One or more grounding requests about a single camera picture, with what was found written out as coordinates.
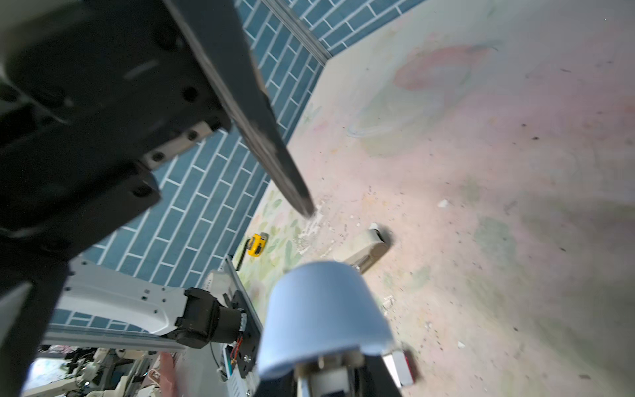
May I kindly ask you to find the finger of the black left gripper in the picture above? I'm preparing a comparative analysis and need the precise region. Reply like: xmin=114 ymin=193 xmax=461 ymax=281
xmin=164 ymin=1 xmax=315 ymax=218

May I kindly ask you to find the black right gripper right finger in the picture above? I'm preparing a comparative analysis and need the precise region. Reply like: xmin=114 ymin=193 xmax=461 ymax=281
xmin=359 ymin=356 xmax=401 ymax=397

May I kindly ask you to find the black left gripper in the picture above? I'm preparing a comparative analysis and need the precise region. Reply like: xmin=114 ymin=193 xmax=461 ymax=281
xmin=1 ymin=1 xmax=231 ymax=396

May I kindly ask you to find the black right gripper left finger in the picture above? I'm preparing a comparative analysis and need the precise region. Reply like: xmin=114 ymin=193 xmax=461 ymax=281
xmin=252 ymin=371 xmax=298 ymax=397

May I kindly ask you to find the light blue stapler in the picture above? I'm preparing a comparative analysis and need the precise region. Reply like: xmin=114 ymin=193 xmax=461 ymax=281
xmin=256 ymin=261 xmax=394 ymax=380

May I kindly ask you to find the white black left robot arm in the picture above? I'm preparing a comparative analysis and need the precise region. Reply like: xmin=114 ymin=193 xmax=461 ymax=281
xmin=1 ymin=1 xmax=314 ymax=396

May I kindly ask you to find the yellow tape measure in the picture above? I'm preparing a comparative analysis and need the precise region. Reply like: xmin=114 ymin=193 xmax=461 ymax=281
xmin=246 ymin=233 xmax=269 ymax=257

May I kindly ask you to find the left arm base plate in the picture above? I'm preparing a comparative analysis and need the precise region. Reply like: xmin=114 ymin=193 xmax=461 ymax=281
xmin=226 ymin=290 xmax=262 ymax=379

